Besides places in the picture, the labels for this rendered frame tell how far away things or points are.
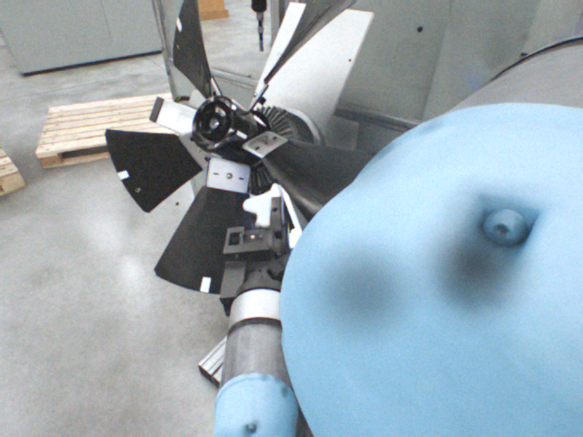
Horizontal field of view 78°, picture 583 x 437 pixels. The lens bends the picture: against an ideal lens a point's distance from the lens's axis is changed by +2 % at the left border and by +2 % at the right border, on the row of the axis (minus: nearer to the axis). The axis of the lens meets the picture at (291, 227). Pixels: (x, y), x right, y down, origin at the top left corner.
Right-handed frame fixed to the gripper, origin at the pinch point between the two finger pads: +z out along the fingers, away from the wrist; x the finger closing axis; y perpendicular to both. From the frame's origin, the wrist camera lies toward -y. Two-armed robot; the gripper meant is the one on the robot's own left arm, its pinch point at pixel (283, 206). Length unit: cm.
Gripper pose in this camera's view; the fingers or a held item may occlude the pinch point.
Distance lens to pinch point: 58.7
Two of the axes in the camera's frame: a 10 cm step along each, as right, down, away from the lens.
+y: -9.9, 1.0, 0.7
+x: 1.2, 7.6, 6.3
